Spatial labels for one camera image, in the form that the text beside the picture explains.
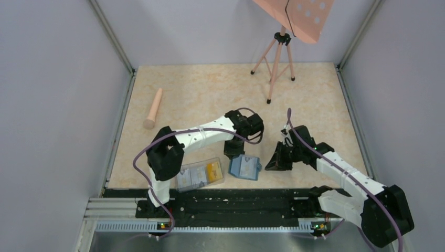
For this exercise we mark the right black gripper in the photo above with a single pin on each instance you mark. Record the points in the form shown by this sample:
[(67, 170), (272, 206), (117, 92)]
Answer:
[(277, 162)]

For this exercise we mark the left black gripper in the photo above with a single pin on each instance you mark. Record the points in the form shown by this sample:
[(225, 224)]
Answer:
[(231, 152)]

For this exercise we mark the blue card holder wallet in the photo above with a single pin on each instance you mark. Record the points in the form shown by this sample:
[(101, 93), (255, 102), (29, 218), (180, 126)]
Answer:
[(234, 168)]

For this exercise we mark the clear acrylic card stand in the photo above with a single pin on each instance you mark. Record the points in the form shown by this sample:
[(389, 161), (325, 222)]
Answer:
[(196, 164)]

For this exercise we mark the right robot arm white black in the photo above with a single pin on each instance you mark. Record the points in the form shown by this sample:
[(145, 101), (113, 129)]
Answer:
[(380, 212)]

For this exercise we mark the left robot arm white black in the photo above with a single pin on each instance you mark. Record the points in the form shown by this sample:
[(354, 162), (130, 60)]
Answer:
[(166, 152)]

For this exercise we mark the pink tripod stand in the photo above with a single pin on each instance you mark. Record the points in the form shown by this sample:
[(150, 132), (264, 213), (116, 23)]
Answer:
[(282, 39)]

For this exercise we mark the pink perforated board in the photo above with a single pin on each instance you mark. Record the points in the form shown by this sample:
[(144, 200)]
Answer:
[(305, 19)]

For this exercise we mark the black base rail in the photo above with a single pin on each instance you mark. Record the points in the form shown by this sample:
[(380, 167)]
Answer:
[(229, 208)]

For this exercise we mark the pink cylindrical handle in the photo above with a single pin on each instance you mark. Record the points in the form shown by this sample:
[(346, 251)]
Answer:
[(149, 121)]

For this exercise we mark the aluminium slotted rail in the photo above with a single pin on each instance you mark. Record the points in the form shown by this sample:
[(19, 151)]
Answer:
[(146, 226)]

